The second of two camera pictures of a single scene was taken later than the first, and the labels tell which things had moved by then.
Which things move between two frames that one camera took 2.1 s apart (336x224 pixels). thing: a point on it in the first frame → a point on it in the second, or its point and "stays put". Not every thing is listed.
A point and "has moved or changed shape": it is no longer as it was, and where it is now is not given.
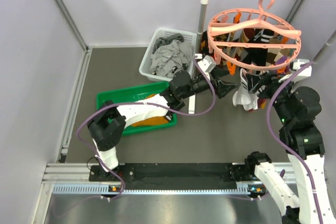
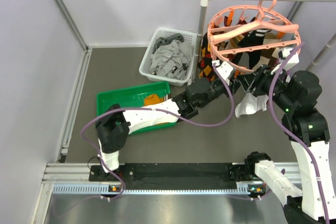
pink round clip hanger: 254,39 has moved or changed shape
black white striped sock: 258,56 → 254,38
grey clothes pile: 171,54 stays put
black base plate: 173,176 stays put
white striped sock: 242,96 has moved or changed shape
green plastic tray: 133,94 stays put
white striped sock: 253,103 → 261,102
